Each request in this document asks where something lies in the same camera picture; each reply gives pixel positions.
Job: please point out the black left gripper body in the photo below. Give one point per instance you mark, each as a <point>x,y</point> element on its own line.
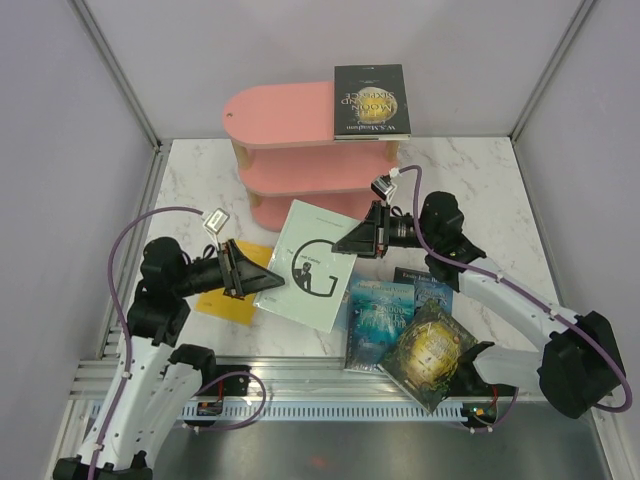
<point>208,274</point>

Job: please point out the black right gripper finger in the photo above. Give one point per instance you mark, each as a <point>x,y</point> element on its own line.
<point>365,247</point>
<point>366,231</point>

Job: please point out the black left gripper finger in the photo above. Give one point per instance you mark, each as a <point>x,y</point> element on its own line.
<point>244,286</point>
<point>241,267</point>

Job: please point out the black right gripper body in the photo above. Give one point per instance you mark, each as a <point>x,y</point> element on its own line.
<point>402,231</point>

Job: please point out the pale green Great Gatsby book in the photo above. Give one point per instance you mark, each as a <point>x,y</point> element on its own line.
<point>315,277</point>

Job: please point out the dark Moon and Sixpence book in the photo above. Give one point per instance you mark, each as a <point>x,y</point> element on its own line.
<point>370,103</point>

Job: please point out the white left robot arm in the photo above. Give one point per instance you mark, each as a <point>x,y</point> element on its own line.
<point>157,375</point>

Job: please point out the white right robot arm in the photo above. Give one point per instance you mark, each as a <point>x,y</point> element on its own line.
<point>576,363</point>

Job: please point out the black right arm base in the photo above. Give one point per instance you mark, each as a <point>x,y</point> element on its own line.
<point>485,406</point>

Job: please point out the dark Emily Bronte book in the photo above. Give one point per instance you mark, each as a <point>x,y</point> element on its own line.
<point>426,288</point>

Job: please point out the blue 20000 Leagues book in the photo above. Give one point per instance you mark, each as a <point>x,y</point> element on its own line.
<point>378,314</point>

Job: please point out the green gold fantasy book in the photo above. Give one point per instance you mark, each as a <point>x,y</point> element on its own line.
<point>425,357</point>

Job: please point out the pink three-tier shelf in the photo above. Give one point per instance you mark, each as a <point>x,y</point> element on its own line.
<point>282,137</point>

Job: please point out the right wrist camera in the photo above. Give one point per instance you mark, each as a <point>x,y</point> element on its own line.
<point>384,187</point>

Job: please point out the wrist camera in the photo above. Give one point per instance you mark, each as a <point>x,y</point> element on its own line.
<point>384,187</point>
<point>215,221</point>

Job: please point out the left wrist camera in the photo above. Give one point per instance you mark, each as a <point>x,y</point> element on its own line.
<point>215,221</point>

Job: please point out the aluminium frame rail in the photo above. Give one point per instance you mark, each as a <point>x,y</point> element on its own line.
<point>286,378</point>

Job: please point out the white slotted cable duct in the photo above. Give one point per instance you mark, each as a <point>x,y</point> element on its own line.
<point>239,410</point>

